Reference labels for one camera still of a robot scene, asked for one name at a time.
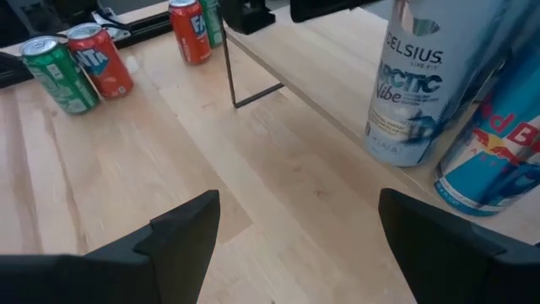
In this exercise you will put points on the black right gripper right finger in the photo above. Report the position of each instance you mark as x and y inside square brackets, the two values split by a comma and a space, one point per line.
[464, 266]

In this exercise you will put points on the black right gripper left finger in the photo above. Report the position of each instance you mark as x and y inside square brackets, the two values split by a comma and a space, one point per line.
[126, 270]

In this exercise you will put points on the blue silver Red Bull can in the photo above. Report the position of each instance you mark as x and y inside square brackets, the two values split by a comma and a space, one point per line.
[493, 160]

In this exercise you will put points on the white Celsius drink can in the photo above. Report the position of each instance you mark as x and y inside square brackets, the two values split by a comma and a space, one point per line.
[417, 84]

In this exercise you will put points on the green Sprite soda can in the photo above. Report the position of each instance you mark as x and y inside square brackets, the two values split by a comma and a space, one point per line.
[59, 76]
[215, 21]

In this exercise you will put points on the orange Fanta soda can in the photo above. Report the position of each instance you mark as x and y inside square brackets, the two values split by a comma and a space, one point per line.
[103, 63]
[190, 34]

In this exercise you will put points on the silver mounting bracket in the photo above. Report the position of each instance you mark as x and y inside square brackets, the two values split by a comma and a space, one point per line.
[111, 29]

